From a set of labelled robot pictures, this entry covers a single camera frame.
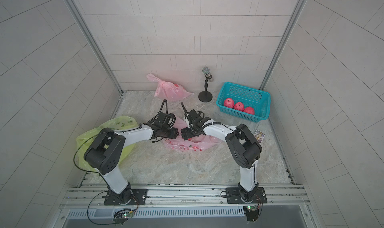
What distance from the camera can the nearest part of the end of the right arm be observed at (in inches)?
26.3

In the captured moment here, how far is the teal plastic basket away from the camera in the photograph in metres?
0.96

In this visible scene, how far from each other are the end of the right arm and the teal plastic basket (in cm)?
30
